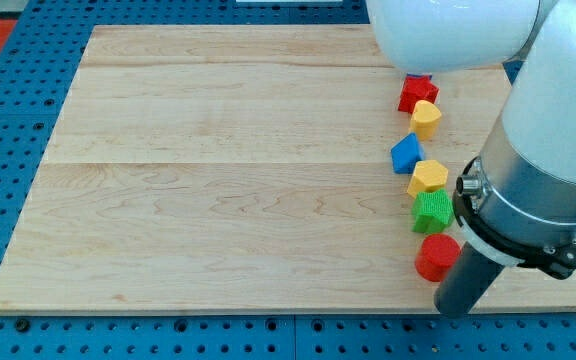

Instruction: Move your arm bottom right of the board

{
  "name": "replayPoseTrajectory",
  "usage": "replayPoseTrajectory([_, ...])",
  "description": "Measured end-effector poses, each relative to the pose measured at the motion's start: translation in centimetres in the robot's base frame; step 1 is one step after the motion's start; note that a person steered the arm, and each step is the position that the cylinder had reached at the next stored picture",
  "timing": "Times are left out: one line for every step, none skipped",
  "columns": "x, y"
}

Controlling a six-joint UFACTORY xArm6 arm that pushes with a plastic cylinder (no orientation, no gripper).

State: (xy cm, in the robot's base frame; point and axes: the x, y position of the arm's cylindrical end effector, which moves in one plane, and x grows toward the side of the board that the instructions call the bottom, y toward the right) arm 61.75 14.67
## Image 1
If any blue block behind arm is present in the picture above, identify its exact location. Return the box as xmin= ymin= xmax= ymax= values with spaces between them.
xmin=406 ymin=73 xmax=433 ymax=80

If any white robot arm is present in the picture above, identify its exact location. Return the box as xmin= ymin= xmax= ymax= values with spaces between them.
xmin=367 ymin=1 xmax=576 ymax=279

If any light wooden board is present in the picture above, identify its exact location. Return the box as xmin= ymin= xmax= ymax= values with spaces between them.
xmin=0 ymin=24 xmax=576 ymax=317

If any blue pentagon block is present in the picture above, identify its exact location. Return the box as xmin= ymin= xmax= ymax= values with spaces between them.
xmin=390 ymin=133 xmax=425 ymax=174

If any yellow hexagon block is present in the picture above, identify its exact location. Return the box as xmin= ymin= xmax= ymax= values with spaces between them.
xmin=406 ymin=160 xmax=449 ymax=198

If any green star block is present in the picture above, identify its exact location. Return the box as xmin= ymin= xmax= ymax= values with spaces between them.
xmin=411 ymin=189 xmax=454 ymax=234

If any yellow heart block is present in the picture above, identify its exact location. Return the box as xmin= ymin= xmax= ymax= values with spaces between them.
xmin=409 ymin=100 xmax=442 ymax=141

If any red star block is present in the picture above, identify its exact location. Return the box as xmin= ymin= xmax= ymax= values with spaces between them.
xmin=398 ymin=77 xmax=439 ymax=113

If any red cylinder block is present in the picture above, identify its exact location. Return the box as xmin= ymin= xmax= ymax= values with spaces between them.
xmin=414 ymin=233 xmax=461 ymax=282

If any dark grey cylindrical end effector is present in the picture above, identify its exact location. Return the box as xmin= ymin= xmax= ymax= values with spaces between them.
xmin=434 ymin=243 xmax=504 ymax=318

